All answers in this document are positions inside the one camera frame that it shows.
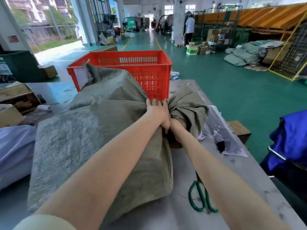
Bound person's left hand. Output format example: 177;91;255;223
146;98;171;134

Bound person's right hand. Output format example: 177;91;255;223
169;117;188;140

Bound grey-green woven sack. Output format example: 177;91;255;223
27;63;209;226

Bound person's right forearm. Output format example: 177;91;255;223
173;129;292;230

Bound person's left forearm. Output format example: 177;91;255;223
35;111;166;230

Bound red plastic crate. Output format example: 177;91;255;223
66;50;173;101

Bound clear plastic bag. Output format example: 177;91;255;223
197;105;249;158

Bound small cardboard box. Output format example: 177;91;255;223
226;120;252;145

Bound pile of cardboard boxes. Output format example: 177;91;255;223
186;41;217;55

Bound red cargo tricycle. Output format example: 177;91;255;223
155;14;173;35

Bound pile of grey-green sacks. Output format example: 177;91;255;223
223;40;286;67

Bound green cargo tricycle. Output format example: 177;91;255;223
122;16;141;33

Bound metal cage trolley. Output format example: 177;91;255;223
192;5;243;50

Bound metal shelving rack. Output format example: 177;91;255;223
94;12;119;34

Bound blue fabric bag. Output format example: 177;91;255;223
260;110;307;173

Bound large cardboard box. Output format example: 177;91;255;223
262;43;291;65

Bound brown cardboard box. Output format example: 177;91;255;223
38;65;58;79

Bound orange sorting chute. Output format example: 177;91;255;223
194;2;307;34

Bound open flat cardboard box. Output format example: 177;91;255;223
0;83;42;115

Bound pale blue plastic sack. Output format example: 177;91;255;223
0;125;37;191

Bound dark green bin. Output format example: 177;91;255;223
0;50;47;84

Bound white sleeve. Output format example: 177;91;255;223
12;214;78;230

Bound plain cardboard box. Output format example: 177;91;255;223
0;104;25;129

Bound green-handled scissors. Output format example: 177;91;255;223
188;171;219;213

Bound yellow wire cage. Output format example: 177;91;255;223
268;19;307;82

